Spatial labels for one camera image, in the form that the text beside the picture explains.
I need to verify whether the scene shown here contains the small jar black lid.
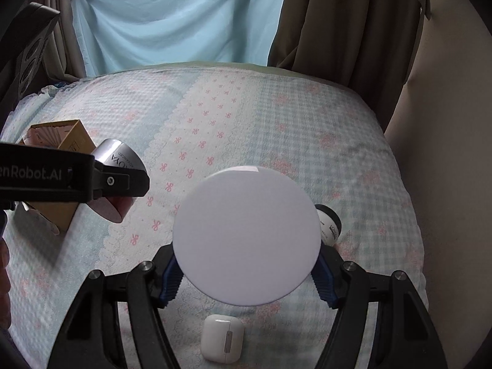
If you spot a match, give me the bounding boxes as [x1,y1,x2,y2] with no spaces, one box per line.
[315,204,342,247]

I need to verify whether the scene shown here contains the white earbuds case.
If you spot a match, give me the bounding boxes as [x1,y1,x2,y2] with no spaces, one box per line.
[200,314,244,364]

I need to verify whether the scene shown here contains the brown curtain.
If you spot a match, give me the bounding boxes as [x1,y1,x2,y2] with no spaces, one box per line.
[268,0,430,128]

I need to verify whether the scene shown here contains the white round jar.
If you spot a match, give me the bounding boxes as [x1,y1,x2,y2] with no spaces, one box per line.
[173,166,321,307]

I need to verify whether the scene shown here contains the red jar silver lid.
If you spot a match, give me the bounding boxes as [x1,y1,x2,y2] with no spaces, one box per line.
[88,138,150,223]

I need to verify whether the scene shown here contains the light blue curtain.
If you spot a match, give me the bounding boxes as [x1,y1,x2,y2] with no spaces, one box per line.
[71,0,283,77]

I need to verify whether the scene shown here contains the patchwork floral bed sheet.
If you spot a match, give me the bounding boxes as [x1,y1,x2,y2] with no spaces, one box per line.
[1,64,425,368]

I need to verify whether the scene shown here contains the open cardboard box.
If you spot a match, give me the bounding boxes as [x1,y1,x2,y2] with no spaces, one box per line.
[15,118,97,235]

